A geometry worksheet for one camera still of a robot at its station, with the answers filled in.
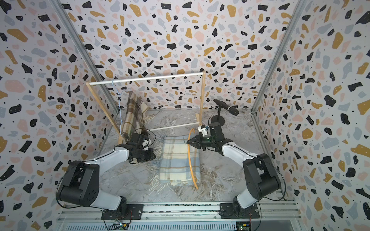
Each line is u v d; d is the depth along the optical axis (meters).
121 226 0.70
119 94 1.12
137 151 0.70
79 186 0.43
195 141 0.80
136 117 0.92
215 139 0.71
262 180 0.45
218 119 1.12
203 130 0.84
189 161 0.77
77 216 0.75
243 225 0.72
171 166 0.87
